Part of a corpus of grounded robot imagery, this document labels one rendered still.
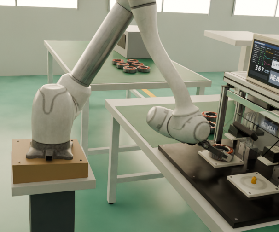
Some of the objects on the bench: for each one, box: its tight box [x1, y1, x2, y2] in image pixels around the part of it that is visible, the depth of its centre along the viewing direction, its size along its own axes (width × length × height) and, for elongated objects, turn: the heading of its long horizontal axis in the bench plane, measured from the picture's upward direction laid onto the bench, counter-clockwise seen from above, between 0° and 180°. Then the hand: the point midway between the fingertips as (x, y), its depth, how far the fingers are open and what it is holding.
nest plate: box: [227, 172, 279, 198], centre depth 154 cm, size 15×15×1 cm
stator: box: [209, 144, 235, 161], centre depth 174 cm, size 11×11×4 cm
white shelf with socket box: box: [204, 30, 254, 99], centre depth 257 cm, size 35×37×46 cm
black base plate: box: [158, 139, 279, 229], centre depth 166 cm, size 47×64×2 cm
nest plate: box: [198, 150, 244, 168], centre depth 175 cm, size 15×15×1 cm
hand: (220, 152), depth 174 cm, fingers closed on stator, 11 cm apart
